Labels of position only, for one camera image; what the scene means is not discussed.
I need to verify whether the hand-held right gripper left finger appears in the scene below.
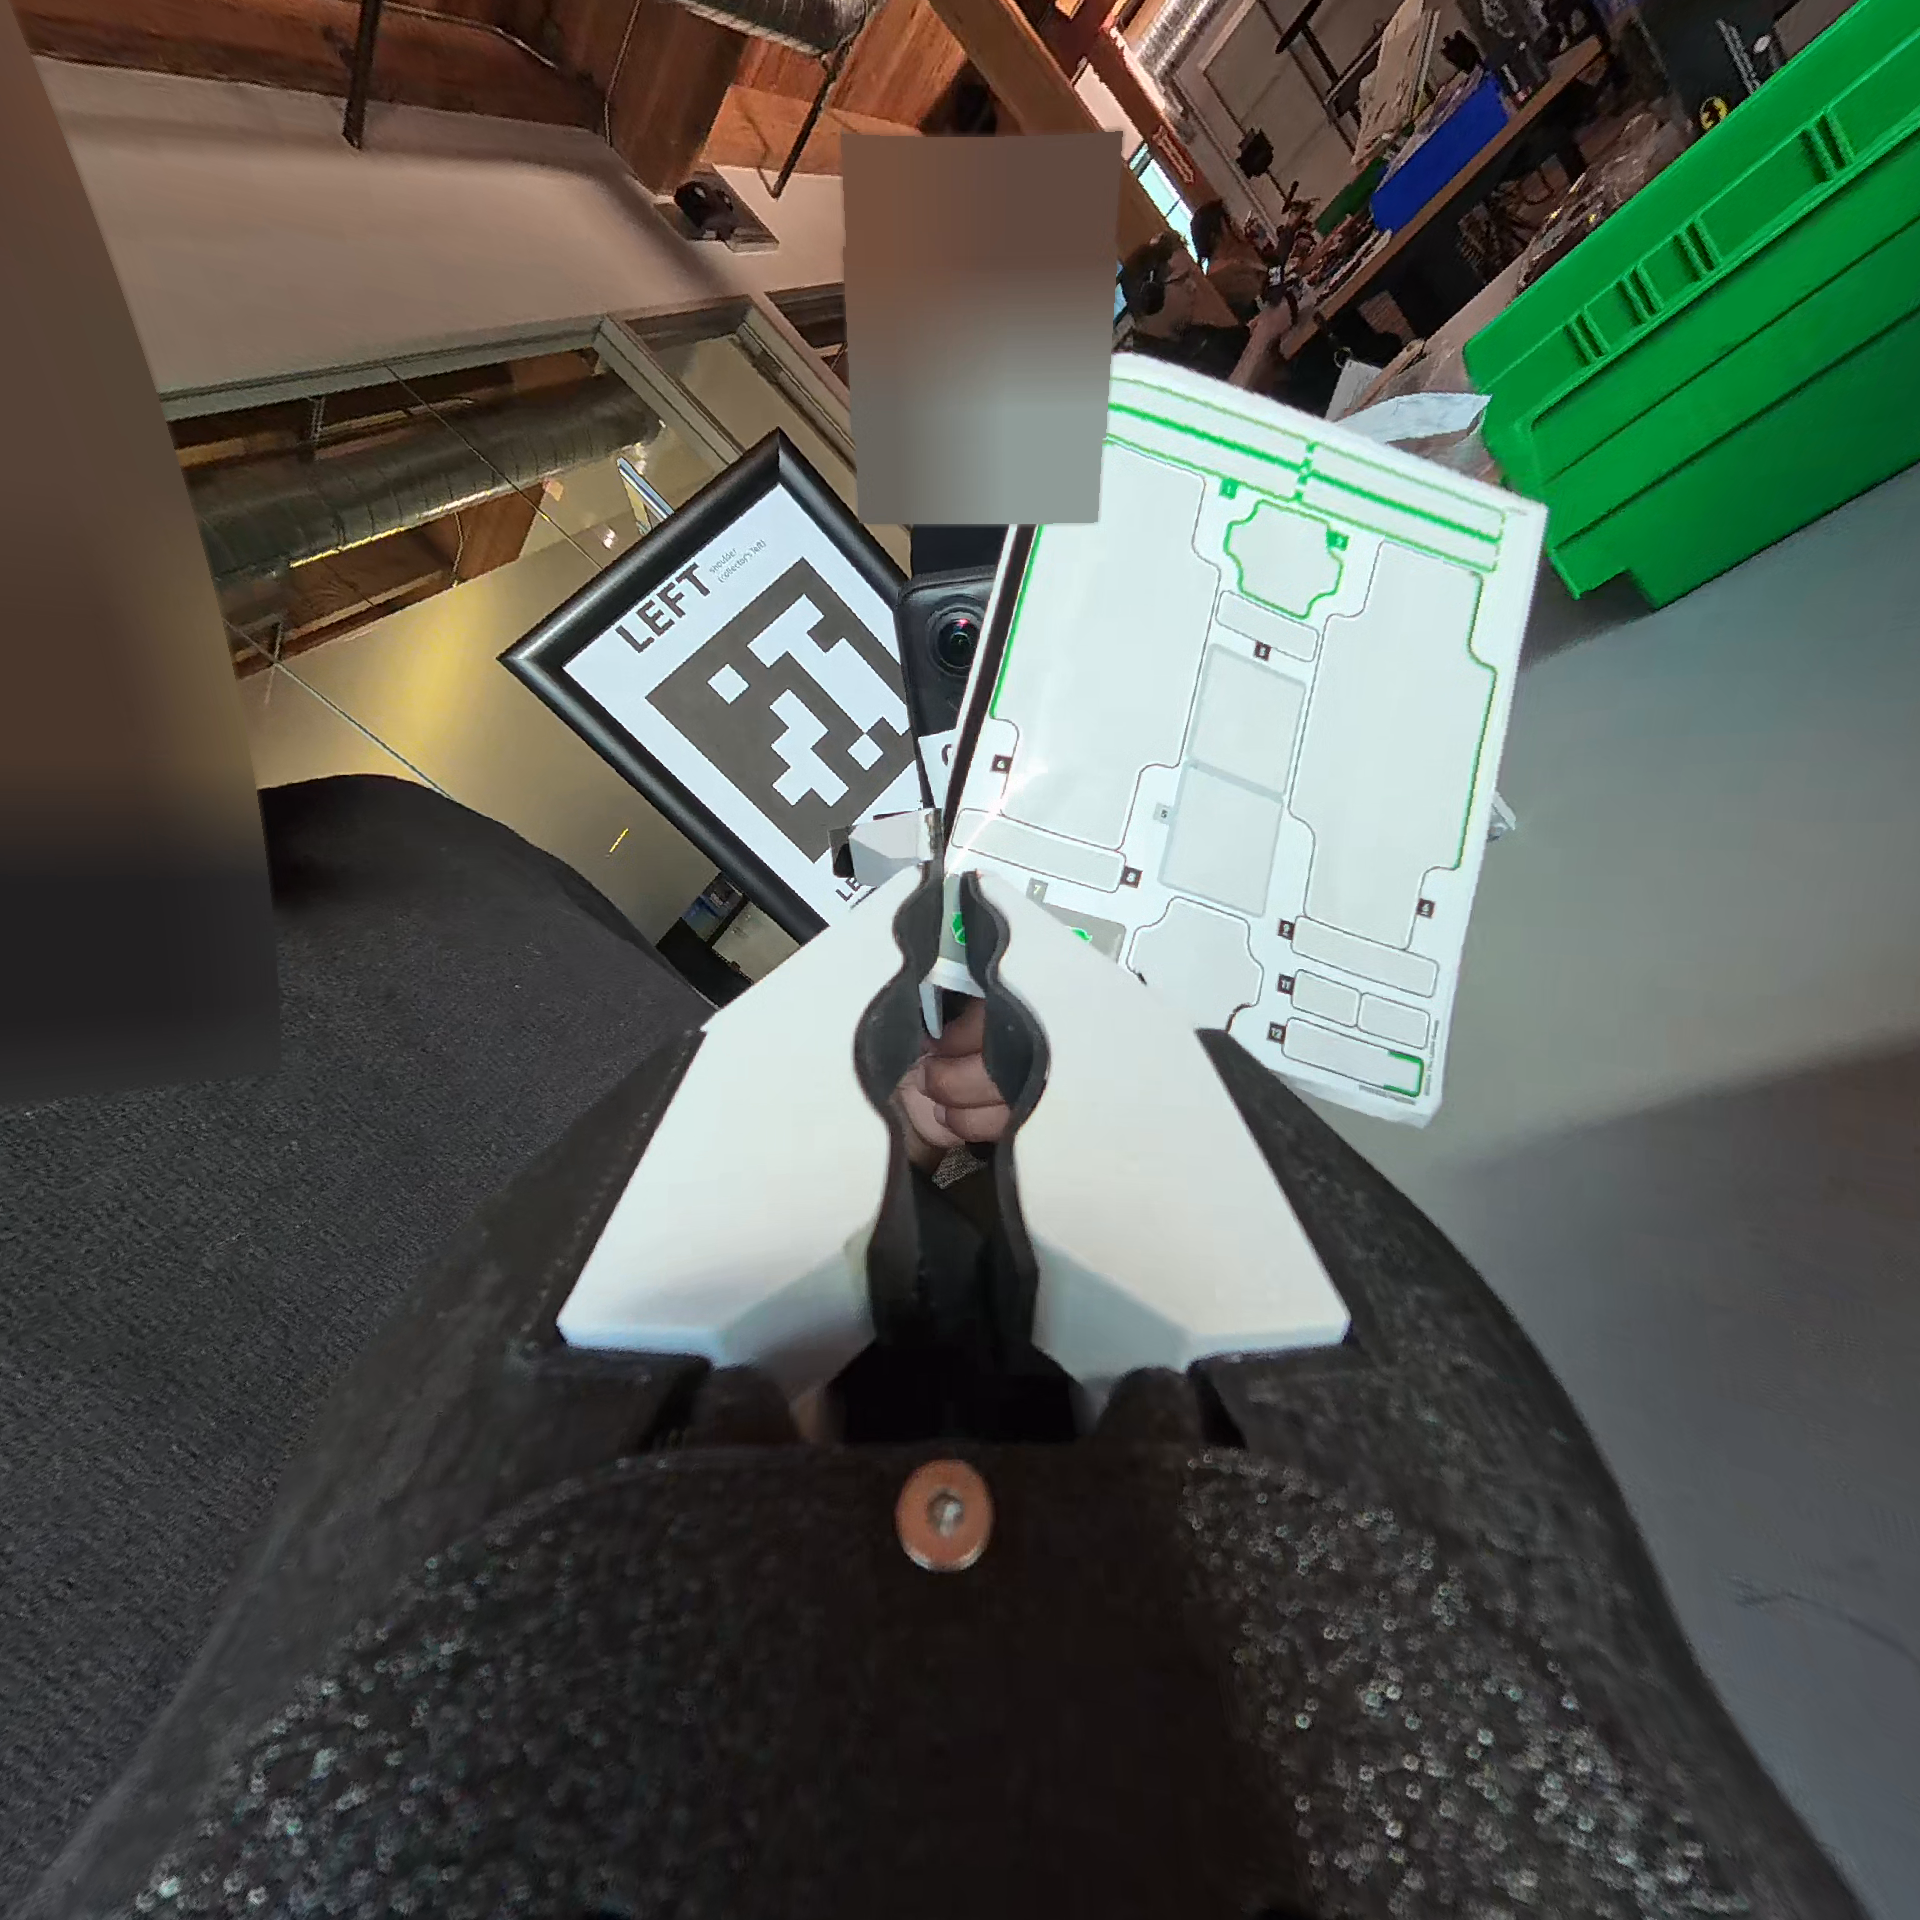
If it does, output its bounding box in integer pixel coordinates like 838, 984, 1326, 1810
555, 872, 962, 1409

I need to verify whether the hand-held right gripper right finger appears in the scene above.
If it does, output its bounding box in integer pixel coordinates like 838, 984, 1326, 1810
959, 872, 1354, 1395

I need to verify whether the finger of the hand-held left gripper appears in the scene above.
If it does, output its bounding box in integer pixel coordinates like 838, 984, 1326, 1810
829, 809, 944, 889

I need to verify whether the white green sticker sheet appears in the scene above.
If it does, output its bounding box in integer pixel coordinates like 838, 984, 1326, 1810
928, 355, 1549, 1128

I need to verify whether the person's left hand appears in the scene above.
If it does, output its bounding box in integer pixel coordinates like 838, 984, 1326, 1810
888, 1005, 1024, 1175

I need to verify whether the clear plastic bag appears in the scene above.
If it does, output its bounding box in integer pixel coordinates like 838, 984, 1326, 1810
1328, 360, 1495, 459

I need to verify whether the blue plastic bin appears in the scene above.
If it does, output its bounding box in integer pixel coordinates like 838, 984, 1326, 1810
1371, 66, 1509, 234

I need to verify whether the green plastic bin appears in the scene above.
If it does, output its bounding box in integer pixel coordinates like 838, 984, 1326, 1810
1463, 0, 1920, 609

